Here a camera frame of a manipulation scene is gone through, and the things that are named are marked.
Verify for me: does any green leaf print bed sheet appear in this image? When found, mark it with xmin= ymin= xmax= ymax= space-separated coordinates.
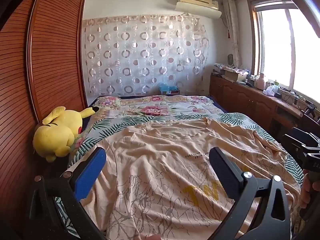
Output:
xmin=54 ymin=112 xmax=304 ymax=238

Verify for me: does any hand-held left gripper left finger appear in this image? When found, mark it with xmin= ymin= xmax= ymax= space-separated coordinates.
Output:
xmin=29 ymin=147 xmax=108 ymax=240

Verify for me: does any cream wall air conditioner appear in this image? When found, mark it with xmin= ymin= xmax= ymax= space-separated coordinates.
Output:
xmin=175 ymin=0 xmax=222 ymax=19

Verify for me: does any blue plastic bag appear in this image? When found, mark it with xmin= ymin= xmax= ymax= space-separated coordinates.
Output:
xmin=158 ymin=82 xmax=179 ymax=95

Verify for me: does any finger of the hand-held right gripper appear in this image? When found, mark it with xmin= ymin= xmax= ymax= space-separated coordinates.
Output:
xmin=282 ymin=134 xmax=319 ymax=155
xmin=292 ymin=127 xmax=320 ymax=144

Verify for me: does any cardboard box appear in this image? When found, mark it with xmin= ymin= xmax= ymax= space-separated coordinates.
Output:
xmin=224 ymin=70 xmax=247 ymax=82

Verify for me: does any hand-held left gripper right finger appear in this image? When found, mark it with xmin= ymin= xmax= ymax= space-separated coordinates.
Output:
xmin=209 ymin=147 xmax=292 ymax=240

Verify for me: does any brown slatted wooden wardrobe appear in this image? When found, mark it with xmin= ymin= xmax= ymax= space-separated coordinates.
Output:
xmin=0 ymin=0 xmax=88 ymax=240

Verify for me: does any long wooden cabinet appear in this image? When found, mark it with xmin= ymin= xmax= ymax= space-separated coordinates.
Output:
xmin=209 ymin=74 xmax=320 ymax=135

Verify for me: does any person's right hand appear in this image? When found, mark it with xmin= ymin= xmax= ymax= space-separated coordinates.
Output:
xmin=300 ymin=170 xmax=313 ymax=208

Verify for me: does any yellow plush toy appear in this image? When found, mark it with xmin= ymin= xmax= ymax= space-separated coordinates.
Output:
xmin=33 ymin=106 xmax=100 ymax=162

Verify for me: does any white power strip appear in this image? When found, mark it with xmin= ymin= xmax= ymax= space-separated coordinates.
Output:
xmin=277 ymin=87 xmax=300 ymax=105

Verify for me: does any peach printed t-shirt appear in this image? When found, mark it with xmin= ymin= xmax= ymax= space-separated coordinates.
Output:
xmin=82 ymin=117 xmax=302 ymax=240

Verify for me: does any wooden framed window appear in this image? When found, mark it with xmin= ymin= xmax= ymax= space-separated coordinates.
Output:
xmin=247 ymin=0 xmax=320 ymax=110

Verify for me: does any white window curtain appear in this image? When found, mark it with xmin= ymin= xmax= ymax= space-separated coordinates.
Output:
xmin=222 ymin=0 xmax=242 ymax=68

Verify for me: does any sheer circle pattern curtain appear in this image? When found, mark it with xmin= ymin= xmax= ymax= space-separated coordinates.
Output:
xmin=82 ymin=15 xmax=210 ymax=97

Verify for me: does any black tripod head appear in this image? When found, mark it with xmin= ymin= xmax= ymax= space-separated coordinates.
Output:
xmin=304 ymin=104 xmax=316 ymax=117

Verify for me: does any stack of patterned cloths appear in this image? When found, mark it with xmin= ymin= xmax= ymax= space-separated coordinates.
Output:
xmin=214 ymin=64 xmax=248 ymax=72

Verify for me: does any white plastic bag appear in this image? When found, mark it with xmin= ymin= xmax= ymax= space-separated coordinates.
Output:
xmin=263 ymin=85 xmax=278 ymax=96

